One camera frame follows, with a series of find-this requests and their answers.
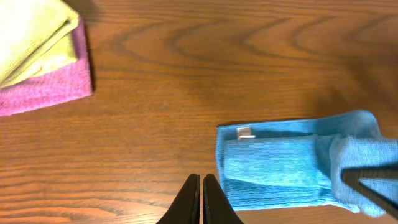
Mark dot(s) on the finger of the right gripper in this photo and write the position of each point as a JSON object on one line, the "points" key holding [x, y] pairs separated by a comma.
{"points": [[352, 178]]}

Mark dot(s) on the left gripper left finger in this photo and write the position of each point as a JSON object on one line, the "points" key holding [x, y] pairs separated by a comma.
{"points": [[185, 209]]}

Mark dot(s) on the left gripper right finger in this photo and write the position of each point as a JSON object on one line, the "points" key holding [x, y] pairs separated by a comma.
{"points": [[216, 207]]}

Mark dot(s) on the blue cloth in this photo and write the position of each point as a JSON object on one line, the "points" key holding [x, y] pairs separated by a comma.
{"points": [[300, 163]]}

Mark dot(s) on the folded green cloth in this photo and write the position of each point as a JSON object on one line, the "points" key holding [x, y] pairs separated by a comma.
{"points": [[36, 38]]}

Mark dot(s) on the folded purple cloth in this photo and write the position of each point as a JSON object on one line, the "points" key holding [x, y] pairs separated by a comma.
{"points": [[70, 82]]}

